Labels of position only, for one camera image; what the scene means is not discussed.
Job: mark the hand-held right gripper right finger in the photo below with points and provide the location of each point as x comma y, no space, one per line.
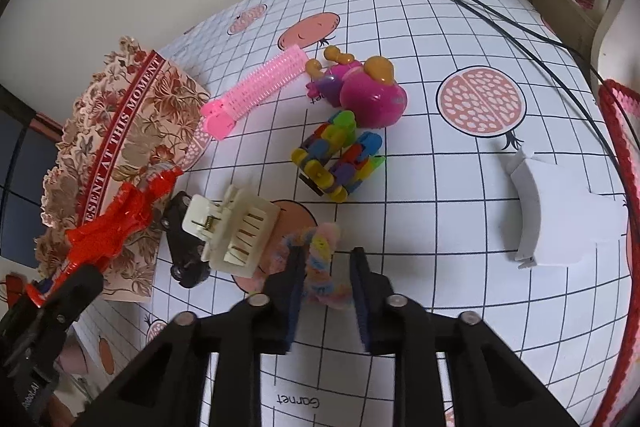
361,302

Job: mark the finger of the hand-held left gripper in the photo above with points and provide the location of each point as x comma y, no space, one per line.
77,292

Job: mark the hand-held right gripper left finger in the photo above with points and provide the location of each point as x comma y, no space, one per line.
295,302

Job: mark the pastel pipe cleaner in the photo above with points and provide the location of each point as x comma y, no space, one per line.
320,257

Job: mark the red robot toy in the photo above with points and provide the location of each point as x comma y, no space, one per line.
115,217

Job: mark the black toy car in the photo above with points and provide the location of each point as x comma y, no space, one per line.
182,252

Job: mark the floral paper gift box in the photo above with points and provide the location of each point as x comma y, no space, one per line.
150,107

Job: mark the white plastic case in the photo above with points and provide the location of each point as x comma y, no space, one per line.
560,217

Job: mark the cream hair claw clip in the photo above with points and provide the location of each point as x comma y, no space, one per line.
235,227

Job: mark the grid pomegranate print tablecloth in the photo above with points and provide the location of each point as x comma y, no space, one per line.
450,207

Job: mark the colourful block toy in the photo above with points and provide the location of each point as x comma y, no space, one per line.
335,157

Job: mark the pink doll toy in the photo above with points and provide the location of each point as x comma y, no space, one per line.
372,99

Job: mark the pink hair roller clip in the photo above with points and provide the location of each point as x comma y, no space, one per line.
255,89

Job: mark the red crochet mat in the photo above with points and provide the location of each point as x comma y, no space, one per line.
616,122

